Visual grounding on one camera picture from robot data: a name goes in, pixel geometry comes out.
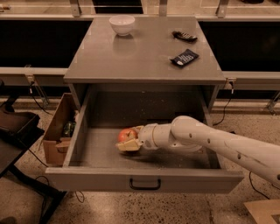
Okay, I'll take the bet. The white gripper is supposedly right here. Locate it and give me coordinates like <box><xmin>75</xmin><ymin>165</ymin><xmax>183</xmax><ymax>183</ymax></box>
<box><xmin>116</xmin><ymin>123</ymin><xmax>158</xmax><ymax>151</ymax></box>

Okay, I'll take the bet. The red apple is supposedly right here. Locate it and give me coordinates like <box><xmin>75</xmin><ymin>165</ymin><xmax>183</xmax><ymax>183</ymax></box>
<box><xmin>118</xmin><ymin>128</ymin><xmax>137</xmax><ymax>142</ymax></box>

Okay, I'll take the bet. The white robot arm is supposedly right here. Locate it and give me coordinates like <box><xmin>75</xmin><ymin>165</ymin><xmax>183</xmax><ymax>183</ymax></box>
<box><xmin>116</xmin><ymin>115</ymin><xmax>280</xmax><ymax>187</ymax></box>

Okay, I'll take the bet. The grey open drawer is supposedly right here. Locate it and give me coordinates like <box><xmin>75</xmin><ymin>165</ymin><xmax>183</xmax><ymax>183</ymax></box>
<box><xmin>46</xmin><ymin>91</ymin><xmax>243</xmax><ymax>193</ymax></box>

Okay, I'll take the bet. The grey cabinet counter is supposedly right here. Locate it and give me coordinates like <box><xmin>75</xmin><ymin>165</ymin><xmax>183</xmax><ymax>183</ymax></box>
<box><xmin>64</xmin><ymin>17</ymin><xmax>225</xmax><ymax>107</ymax></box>

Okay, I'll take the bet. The green bag in box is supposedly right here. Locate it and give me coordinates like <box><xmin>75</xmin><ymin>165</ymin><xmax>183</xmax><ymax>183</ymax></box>
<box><xmin>62</xmin><ymin>122</ymin><xmax>76</xmax><ymax>137</ymax></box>

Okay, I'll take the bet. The cardboard box on floor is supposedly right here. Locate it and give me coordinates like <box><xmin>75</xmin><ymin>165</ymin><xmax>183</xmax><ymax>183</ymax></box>
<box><xmin>43</xmin><ymin>93</ymin><xmax>77</xmax><ymax>165</ymax></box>

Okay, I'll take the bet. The dark snack bag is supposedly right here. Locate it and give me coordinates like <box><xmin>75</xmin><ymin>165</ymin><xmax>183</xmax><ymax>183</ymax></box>
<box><xmin>171</xmin><ymin>49</ymin><xmax>199</xmax><ymax>67</ymax></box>

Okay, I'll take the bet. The black remote control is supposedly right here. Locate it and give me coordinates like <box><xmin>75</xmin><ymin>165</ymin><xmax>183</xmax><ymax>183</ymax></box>
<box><xmin>172</xmin><ymin>31</ymin><xmax>197</xmax><ymax>43</ymax></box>

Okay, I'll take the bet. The white ceramic bowl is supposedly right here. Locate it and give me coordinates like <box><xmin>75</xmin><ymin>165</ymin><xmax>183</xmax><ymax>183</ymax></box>
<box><xmin>109</xmin><ymin>15</ymin><xmax>136</xmax><ymax>36</ymax></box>

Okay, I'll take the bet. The black table at left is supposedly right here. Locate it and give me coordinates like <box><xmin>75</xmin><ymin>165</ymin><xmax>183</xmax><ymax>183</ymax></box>
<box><xmin>0</xmin><ymin>93</ymin><xmax>66</xmax><ymax>224</ymax></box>

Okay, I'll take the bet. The flat cardboard piece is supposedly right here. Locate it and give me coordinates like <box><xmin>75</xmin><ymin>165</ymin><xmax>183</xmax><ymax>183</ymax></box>
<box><xmin>244</xmin><ymin>199</ymin><xmax>280</xmax><ymax>224</ymax></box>

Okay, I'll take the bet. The black drawer handle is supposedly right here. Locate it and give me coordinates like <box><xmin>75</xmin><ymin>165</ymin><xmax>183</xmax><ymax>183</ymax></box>
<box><xmin>129</xmin><ymin>178</ymin><xmax>161</xmax><ymax>191</ymax></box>

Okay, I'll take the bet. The black cable on left floor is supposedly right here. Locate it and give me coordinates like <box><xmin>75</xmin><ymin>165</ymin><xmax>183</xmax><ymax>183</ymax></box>
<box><xmin>28</xmin><ymin>81</ymin><xmax>54</xmax><ymax>116</ymax></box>

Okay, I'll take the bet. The black cable on floor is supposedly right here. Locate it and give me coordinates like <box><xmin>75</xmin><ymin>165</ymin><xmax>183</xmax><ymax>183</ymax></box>
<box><xmin>28</xmin><ymin>81</ymin><xmax>54</xmax><ymax>116</ymax></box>
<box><xmin>248</xmin><ymin>171</ymin><xmax>280</xmax><ymax>200</ymax></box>

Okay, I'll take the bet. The black cable on right floor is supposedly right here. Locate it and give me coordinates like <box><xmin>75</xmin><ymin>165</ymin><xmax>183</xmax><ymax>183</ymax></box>
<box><xmin>248</xmin><ymin>171</ymin><xmax>280</xmax><ymax>200</ymax></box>

